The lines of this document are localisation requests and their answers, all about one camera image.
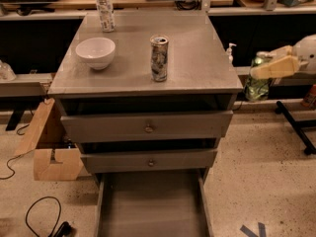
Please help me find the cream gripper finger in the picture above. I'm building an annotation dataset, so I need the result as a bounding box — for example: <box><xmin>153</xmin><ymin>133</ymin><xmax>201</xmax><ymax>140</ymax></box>
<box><xmin>268</xmin><ymin>45</ymin><xmax>293</xmax><ymax>59</ymax></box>
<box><xmin>250</xmin><ymin>55</ymin><xmax>299</xmax><ymax>80</ymax></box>

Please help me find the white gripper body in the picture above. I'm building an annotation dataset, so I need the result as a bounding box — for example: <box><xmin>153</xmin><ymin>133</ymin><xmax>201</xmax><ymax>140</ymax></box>
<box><xmin>292</xmin><ymin>35</ymin><xmax>316</xmax><ymax>71</ymax></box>

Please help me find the green soda can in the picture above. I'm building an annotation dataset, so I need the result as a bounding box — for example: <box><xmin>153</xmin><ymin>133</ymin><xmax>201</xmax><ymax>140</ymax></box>
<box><xmin>244</xmin><ymin>51</ymin><xmax>272</xmax><ymax>102</ymax></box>

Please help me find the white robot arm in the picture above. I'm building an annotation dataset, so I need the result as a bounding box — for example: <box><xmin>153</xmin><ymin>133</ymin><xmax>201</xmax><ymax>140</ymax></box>
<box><xmin>250</xmin><ymin>35</ymin><xmax>316</xmax><ymax>79</ymax></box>

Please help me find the tall silver patterned can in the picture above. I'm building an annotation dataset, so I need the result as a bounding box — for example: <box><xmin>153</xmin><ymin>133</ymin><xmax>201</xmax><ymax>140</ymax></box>
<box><xmin>150</xmin><ymin>35</ymin><xmax>169</xmax><ymax>82</ymax></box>

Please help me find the grey middle drawer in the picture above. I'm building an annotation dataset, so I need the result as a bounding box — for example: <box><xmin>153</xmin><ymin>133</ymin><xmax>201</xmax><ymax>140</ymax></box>
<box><xmin>81</xmin><ymin>149</ymin><xmax>217</xmax><ymax>174</ymax></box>

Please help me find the grey drawer cabinet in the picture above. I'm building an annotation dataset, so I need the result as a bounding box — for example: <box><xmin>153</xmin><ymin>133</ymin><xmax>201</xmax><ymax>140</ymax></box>
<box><xmin>47</xmin><ymin>10</ymin><xmax>244</xmax><ymax>237</ymax></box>

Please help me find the grey open bottom drawer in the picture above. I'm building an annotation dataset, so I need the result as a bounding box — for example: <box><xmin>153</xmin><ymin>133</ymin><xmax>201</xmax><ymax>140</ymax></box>
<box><xmin>94</xmin><ymin>170</ymin><xmax>214</xmax><ymax>237</ymax></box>

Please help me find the grey top drawer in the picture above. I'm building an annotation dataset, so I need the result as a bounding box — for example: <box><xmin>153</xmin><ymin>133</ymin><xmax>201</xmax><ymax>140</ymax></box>
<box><xmin>61</xmin><ymin>111</ymin><xmax>233</xmax><ymax>143</ymax></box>

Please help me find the orange bottle on floor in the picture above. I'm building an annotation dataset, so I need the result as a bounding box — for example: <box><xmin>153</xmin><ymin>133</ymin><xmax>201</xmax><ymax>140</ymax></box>
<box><xmin>301</xmin><ymin>85</ymin><xmax>316</xmax><ymax>109</ymax></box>

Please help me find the white pump dispenser bottle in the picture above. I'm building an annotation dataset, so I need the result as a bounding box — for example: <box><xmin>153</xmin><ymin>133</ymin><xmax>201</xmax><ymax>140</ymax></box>
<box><xmin>226</xmin><ymin>43</ymin><xmax>237</xmax><ymax>64</ymax></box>

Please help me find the black table leg base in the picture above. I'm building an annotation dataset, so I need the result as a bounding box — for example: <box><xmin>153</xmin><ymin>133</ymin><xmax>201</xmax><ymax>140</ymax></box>
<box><xmin>276</xmin><ymin>101</ymin><xmax>316</xmax><ymax>155</ymax></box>

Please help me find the white ceramic bowl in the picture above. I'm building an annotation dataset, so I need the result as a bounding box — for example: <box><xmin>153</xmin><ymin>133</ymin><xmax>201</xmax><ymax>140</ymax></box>
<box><xmin>75</xmin><ymin>38</ymin><xmax>116</xmax><ymax>70</ymax></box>

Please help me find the clear plastic water bottle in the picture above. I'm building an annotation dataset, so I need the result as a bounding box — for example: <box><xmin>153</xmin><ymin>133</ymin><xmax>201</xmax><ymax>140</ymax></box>
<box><xmin>96</xmin><ymin>0</ymin><xmax>115</xmax><ymax>33</ymax></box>

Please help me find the open cardboard box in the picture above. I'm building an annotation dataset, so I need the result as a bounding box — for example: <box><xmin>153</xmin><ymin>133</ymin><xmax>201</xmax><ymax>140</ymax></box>
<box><xmin>15</xmin><ymin>99</ymin><xmax>83</xmax><ymax>181</ymax></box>

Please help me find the clear plastic container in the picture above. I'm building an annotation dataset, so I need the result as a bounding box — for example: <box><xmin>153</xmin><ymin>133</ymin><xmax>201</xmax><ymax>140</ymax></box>
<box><xmin>0</xmin><ymin>60</ymin><xmax>16</xmax><ymax>81</ymax></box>

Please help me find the black floor cable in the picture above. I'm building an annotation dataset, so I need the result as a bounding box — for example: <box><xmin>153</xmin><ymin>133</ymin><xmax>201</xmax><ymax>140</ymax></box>
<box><xmin>25</xmin><ymin>196</ymin><xmax>73</xmax><ymax>237</ymax></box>

